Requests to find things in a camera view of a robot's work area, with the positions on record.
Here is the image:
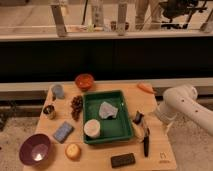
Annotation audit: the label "small metal can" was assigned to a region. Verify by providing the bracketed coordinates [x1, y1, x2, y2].
[43, 105, 56, 119]

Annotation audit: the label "person legs in background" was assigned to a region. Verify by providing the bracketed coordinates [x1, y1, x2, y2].
[135, 0, 161, 30]

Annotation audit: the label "black handled brush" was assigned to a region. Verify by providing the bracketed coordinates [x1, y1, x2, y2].
[131, 118, 151, 158]

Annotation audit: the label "purple bowl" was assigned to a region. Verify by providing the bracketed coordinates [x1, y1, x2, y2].
[19, 134, 51, 166]

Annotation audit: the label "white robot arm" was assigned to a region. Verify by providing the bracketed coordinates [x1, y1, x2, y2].
[152, 84, 213, 136]

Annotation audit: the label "bunch of dark grapes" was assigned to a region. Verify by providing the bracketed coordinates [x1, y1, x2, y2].
[71, 96, 83, 121]

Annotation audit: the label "green plastic tray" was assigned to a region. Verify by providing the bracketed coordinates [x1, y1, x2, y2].
[83, 90, 133, 145]

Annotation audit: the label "light blue cup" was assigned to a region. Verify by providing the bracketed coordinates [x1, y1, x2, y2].
[51, 84, 64, 99]

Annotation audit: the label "black rectangular block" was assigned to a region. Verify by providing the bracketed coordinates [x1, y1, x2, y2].
[111, 153, 135, 168]

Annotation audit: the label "round yellow pastry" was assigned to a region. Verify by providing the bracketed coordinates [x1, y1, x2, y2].
[65, 143, 81, 160]

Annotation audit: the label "black office chair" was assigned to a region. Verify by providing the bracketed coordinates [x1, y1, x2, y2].
[159, 0, 207, 29]

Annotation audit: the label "grey crumpled cloth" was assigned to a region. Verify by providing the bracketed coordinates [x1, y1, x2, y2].
[99, 102, 118, 119]

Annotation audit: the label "blue sponge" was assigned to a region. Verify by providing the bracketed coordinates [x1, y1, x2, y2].
[53, 122, 74, 143]

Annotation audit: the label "orange bowl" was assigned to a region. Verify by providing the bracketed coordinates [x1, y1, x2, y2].
[75, 74, 94, 90]

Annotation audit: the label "orange carrot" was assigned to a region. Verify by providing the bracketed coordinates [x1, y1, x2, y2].
[137, 83, 156, 94]

